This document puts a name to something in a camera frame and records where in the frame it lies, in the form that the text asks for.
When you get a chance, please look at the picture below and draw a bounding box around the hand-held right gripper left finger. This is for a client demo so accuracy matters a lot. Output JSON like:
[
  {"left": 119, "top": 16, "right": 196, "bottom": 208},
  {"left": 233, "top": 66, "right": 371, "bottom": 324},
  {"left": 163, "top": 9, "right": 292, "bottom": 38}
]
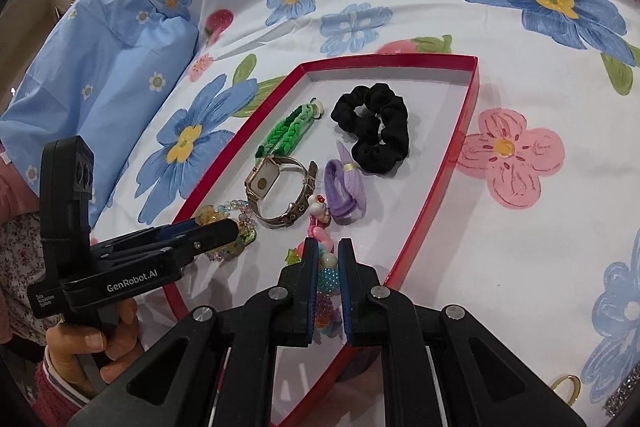
[{"left": 70, "top": 237, "right": 321, "bottom": 427}]

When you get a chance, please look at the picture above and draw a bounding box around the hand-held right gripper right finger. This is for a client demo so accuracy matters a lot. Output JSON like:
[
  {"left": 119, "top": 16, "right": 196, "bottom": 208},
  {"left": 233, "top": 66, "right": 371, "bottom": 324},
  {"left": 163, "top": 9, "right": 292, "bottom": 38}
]
[{"left": 337, "top": 237, "right": 588, "bottom": 427}]

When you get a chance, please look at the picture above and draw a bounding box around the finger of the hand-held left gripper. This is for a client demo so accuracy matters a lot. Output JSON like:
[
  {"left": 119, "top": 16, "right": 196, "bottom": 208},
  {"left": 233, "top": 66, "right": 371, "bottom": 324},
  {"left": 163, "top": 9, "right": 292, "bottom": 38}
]
[
  {"left": 89, "top": 218, "right": 203, "bottom": 260},
  {"left": 100, "top": 218, "right": 241, "bottom": 280}
]

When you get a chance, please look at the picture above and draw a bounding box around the colorful charm bead bracelet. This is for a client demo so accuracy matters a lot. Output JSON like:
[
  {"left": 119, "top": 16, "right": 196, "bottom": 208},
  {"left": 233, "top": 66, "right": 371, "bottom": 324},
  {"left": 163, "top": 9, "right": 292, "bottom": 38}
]
[{"left": 285, "top": 192, "right": 346, "bottom": 340}]

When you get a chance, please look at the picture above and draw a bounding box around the yellow beaded bracelet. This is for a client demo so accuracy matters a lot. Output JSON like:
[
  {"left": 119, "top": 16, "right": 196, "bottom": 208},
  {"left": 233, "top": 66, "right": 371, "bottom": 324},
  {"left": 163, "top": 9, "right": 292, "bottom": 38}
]
[{"left": 195, "top": 199, "right": 258, "bottom": 262}]

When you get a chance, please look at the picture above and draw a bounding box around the gold wristwatch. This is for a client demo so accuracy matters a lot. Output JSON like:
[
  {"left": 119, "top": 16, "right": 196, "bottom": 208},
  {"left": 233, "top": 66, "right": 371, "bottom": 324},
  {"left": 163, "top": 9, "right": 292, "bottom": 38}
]
[{"left": 244, "top": 155, "right": 319, "bottom": 228}]

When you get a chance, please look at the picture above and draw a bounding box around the purple hair tie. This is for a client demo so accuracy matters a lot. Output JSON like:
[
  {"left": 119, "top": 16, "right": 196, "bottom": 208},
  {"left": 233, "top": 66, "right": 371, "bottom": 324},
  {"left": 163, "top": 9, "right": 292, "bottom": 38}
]
[{"left": 324, "top": 139, "right": 368, "bottom": 225}]

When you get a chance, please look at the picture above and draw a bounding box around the green braided bracelet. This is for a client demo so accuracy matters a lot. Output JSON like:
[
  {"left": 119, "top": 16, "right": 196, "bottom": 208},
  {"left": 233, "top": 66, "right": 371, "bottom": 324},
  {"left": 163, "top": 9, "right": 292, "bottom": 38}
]
[{"left": 255, "top": 97, "right": 326, "bottom": 158}]

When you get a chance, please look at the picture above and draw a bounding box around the black scrunchie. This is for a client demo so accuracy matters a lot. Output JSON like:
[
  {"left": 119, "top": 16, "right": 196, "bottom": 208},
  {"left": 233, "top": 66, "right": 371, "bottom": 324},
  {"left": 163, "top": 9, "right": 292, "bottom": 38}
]
[{"left": 330, "top": 83, "right": 411, "bottom": 172}]

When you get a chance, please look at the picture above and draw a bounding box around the red shallow box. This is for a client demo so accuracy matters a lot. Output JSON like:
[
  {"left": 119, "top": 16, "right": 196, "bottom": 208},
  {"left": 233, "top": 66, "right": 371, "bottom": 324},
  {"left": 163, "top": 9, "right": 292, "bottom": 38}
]
[{"left": 162, "top": 53, "right": 481, "bottom": 427}]

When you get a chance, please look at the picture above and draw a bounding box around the person's left forearm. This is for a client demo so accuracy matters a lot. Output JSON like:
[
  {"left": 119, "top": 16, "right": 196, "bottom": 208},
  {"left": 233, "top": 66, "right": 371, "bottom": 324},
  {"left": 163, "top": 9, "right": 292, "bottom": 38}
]
[{"left": 32, "top": 352, "right": 106, "bottom": 415}]

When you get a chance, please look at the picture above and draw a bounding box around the person's left hand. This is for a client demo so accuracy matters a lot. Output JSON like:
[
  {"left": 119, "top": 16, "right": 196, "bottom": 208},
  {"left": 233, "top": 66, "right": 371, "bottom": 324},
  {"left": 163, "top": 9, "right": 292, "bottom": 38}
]
[{"left": 45, "top": 297, "right": 138, "bottom": 395}]

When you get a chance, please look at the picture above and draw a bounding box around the person's body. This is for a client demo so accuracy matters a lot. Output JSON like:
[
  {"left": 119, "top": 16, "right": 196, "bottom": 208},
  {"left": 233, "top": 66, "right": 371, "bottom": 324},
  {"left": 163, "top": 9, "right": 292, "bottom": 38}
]
[{"left": 0, "top": 157, "right": 66, "bottom": 358}]

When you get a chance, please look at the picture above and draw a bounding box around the light blue pillow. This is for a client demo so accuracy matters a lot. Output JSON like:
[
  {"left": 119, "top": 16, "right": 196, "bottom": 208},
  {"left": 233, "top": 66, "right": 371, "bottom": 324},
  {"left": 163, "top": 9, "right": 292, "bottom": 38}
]
[{"left": 0, "top": 0, "right": 201, "bottom": 188}]

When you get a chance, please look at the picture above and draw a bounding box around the blue flower print bedsheet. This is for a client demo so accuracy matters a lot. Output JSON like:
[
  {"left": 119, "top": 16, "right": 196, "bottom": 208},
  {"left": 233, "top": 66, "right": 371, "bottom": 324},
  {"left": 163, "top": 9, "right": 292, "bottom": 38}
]
[{"left": 65, "top": 0, "right": 640, "bottom": 427}]

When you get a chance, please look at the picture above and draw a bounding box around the gold ring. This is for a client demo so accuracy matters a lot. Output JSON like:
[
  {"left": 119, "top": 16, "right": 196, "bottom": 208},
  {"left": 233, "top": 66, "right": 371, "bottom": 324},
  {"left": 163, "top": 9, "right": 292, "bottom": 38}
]
[{"left": 550, "top": 374, "right": 583, "bottom": 405}]

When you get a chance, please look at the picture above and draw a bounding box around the silver rhinestone chain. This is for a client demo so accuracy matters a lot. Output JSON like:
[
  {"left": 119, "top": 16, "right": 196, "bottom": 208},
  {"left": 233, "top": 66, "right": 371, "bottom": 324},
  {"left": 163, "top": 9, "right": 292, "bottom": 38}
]
[{"left": 605, "top": 372, "right": 640, "bottom": 413}]

